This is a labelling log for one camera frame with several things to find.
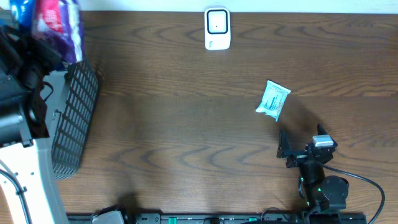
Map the white barcode scanner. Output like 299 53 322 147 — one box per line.
204 7 231 50

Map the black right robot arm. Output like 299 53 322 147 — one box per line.
277 124 349 212

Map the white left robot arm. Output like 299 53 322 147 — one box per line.
1 25 68 223

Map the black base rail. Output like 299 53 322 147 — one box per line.
67 212 368 224

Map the light green snack packet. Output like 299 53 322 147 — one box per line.
255 80 291 122

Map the grey plastic mesh basket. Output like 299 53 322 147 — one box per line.
40 60 99 180

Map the red purple snack bag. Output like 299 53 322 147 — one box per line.
9 0 85 71

